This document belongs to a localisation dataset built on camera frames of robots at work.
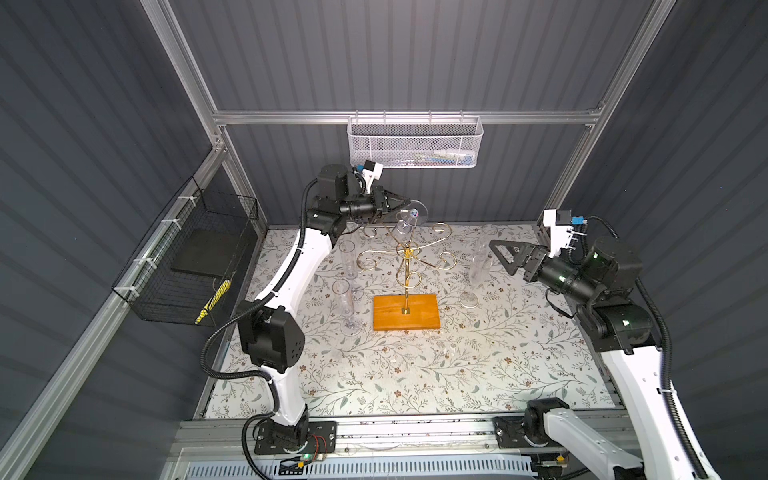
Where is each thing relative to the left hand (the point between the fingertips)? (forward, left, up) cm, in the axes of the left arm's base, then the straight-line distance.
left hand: (411, 200), depth 71 cm
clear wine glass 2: (-12, +18, -40) cm, 45 cm away
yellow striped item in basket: (-17, +47, -13) cm, 52 cm away
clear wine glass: (+10, +18, -41) cm, 46 cm away
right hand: (-17, -17, +1) cm, 24 cm away
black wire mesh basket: (-5, +53, -10) cm, 54 cm away
